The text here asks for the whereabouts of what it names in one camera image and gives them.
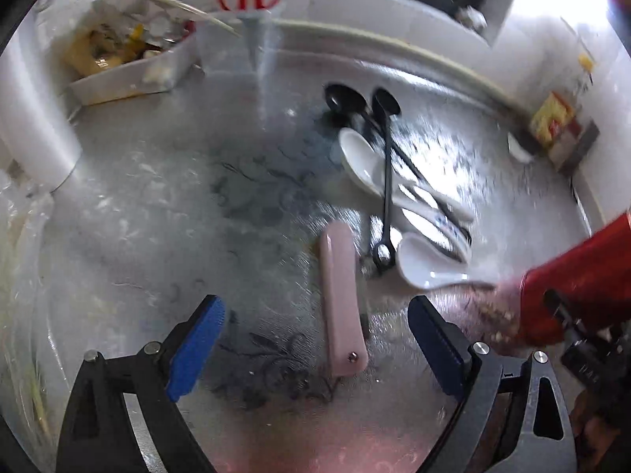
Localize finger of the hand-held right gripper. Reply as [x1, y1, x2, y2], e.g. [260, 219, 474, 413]
[543, 289, 592, 341]

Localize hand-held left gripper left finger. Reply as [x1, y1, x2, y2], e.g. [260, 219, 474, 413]
[55, 294, 226, 473]

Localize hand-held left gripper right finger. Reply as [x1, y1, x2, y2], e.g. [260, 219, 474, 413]
[407, 296, 577, 473]

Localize red metal utensil holder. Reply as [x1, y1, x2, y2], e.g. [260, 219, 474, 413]
[493, 212, 631, 348]

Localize pink folding knife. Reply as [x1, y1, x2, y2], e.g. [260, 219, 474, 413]
[318, 222, 368, 378]

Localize person's right hand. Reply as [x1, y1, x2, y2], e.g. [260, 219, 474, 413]
[571, 389, 631, 473]

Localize white paper scrap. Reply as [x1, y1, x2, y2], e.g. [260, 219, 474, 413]
[508, 133, 536, 164]

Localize clear plastic bag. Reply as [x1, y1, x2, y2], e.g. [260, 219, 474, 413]
[0, 168, 66, 454]

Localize vinegar bottle yellow cap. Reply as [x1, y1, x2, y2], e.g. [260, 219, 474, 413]
[527, 52, 599, 151]

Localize white plastic tray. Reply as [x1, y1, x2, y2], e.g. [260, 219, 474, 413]
[64, 34, 204, 107]

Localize white pipe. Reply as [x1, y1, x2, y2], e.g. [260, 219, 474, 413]
[0, 10, 84, 191]

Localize crumpled white plastic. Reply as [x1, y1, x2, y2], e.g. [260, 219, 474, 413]
[456, 5, 489, 35]

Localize clear plastic scissors holder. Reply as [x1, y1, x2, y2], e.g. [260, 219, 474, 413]
[194, 2, 287, 80]

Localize yellow snack packets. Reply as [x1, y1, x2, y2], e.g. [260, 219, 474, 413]
[63, 24, 149, 78]

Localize wooden stick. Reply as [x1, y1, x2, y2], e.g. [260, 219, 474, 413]
[147, 0, 243, 36]

